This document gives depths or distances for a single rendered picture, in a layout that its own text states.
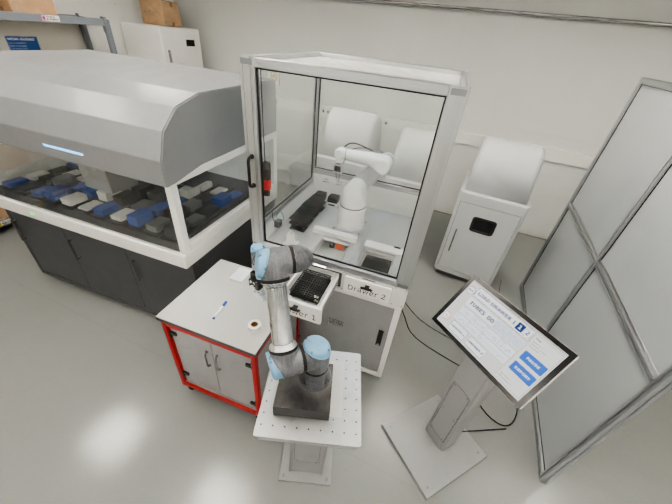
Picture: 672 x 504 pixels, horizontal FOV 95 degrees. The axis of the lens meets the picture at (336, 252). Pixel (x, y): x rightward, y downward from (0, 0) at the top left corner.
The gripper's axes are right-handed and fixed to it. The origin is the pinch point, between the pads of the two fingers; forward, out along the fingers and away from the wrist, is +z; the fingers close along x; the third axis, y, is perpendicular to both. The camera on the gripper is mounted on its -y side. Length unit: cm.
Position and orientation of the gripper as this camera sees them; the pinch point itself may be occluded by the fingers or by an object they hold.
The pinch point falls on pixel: (263, 292)
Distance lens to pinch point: 191.0
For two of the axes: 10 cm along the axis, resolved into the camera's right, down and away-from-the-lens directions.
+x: 8.2, 3.9, -4.2
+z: -0.9, 8.1, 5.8
